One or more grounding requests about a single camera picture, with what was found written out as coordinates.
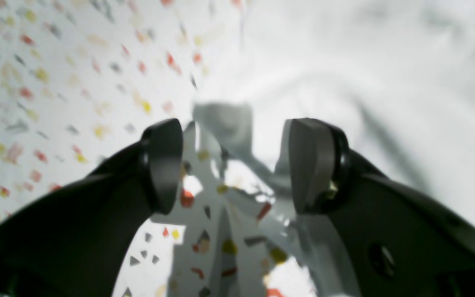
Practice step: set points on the white T-shirt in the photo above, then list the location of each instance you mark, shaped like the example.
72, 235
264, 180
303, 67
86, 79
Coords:
396, 76

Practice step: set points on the terrazzo patterned table cloth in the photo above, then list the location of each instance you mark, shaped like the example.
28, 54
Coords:
81, 79

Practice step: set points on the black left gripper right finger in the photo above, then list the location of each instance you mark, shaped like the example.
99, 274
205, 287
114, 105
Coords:
366, 235

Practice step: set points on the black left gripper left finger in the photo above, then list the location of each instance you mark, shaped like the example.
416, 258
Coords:
72, 241

